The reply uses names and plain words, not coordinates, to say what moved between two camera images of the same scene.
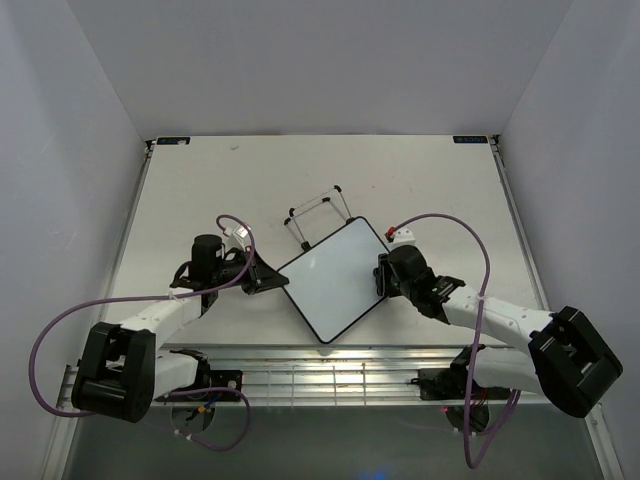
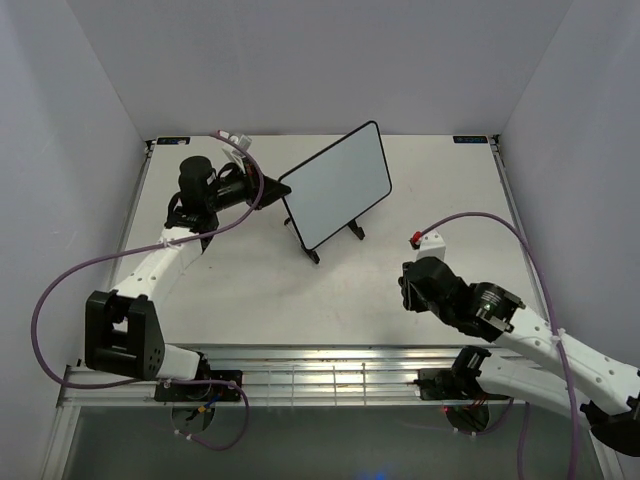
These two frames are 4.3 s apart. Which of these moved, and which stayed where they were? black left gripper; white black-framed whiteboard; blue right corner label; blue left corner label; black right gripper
Moved: black right gripper; white black-framed whiteboard; black left gripper
Stayed: blue right corner label; blue left corner label
